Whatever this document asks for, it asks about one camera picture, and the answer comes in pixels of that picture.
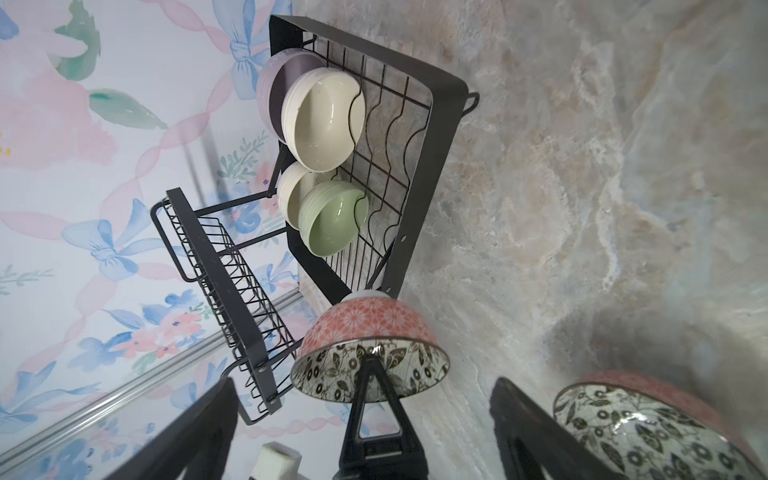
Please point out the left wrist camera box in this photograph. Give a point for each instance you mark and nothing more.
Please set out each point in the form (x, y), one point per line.
(276, 461)

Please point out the black floral bowl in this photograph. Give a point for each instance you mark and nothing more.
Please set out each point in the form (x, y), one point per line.
(644, 428)
(368, 323)

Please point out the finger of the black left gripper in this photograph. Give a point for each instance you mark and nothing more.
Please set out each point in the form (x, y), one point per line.
(380, 442)

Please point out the black wire dish rack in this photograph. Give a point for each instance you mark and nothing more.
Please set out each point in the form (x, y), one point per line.
(413, 110)

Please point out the light green bowl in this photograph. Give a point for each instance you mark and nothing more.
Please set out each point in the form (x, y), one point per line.
(331, 216)

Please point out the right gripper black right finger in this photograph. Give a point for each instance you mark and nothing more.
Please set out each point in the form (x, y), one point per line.
(532, 445)

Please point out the cream speckled bowl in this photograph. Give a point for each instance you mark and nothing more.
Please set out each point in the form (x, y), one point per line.
(293, 186)

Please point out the cream white bowl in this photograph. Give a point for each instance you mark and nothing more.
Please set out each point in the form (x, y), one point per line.
(323, 117)

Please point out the lavender bowl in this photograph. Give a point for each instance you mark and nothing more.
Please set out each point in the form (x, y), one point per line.
(276, 77)

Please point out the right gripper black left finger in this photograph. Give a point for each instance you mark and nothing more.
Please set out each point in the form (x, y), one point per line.
(195, 446)

